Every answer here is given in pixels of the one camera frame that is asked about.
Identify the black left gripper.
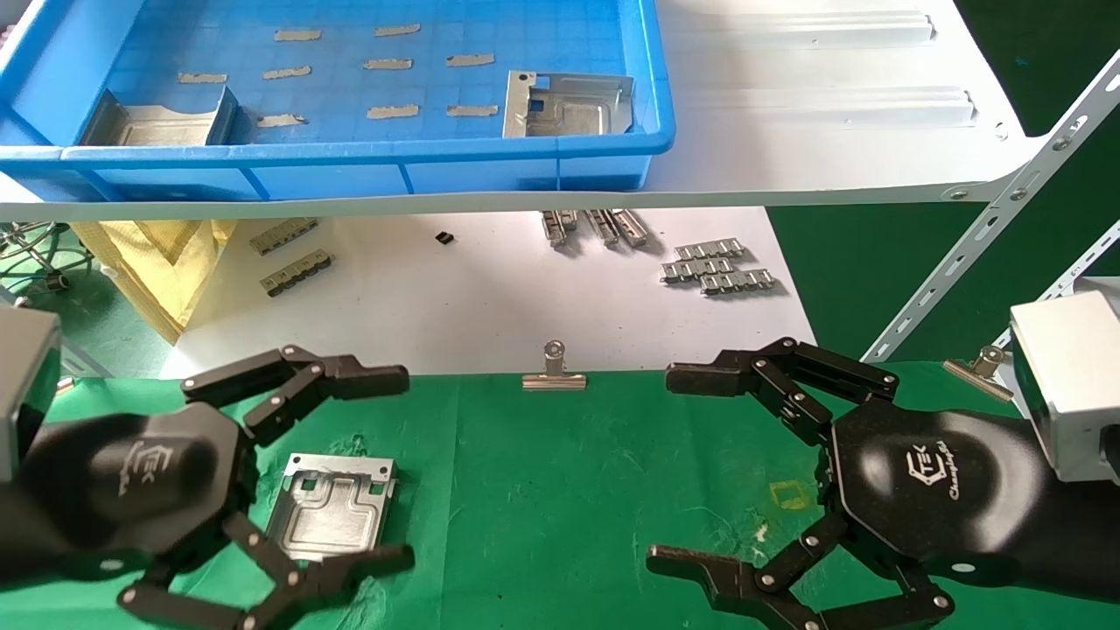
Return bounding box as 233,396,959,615
22,345,417,630

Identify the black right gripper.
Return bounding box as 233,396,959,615
646,337,1053,630

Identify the stamped sheet metal bracket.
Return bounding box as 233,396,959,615
502,70,635,138
80,86,242,148
265,452,399,563

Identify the white paper sheet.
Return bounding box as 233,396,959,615
157,206,819,379

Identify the yellow padded bag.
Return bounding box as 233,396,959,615
70,219,239,344

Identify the grey perforated angle bar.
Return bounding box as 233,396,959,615
58,337,111,379

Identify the blue plastic bin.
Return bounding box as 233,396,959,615
0,0,676,202

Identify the short perforated angle bar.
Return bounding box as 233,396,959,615
993,219,1120,351

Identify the long perforated angle bar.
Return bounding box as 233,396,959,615
860,51,1120,364

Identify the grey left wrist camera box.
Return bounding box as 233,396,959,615
0,304,62,482

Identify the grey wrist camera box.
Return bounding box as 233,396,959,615
0,304,62,482
1008,276,1120,484

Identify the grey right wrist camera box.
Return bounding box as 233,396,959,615
1008,276,1120,484

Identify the tangled wire bundle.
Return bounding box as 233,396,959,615
0,223,80,294

